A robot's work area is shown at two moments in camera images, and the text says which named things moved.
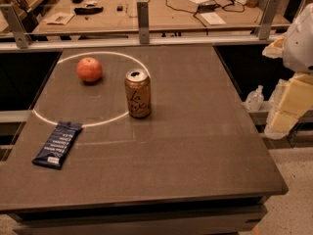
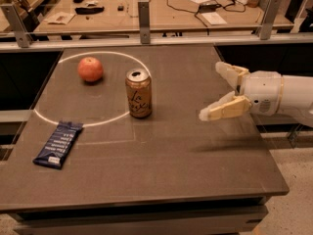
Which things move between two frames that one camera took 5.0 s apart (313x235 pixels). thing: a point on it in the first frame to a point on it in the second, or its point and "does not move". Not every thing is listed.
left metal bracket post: [15, 25] does not move
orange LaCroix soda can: [139, 93] does not move
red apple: [89, 69] does not move
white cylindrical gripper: [300, 46] to [261, 91]
